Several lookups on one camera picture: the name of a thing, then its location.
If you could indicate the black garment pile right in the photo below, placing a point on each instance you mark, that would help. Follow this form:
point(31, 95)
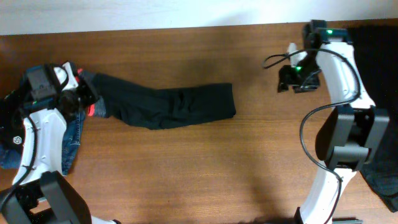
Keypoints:
point(375, 53)

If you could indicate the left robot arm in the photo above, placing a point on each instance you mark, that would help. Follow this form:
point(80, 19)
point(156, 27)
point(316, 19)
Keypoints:
point(33, 123)

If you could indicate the folded black shirt with logo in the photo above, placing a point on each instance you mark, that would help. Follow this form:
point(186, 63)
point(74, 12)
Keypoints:
point(12, 128)

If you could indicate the black leggings red grey waistband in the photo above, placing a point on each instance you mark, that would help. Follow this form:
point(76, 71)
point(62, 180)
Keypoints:
point(151, 108)

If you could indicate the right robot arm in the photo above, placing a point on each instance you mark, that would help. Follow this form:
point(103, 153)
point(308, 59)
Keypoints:
point(351, 134)

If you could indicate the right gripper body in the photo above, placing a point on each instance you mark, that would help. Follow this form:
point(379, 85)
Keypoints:
point(304, 76)

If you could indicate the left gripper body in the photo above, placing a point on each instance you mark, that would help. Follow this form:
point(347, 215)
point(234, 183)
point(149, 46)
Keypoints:
point(81, 96)

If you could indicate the folded blue jeans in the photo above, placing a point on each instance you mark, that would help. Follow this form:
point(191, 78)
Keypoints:
point(70, 145)

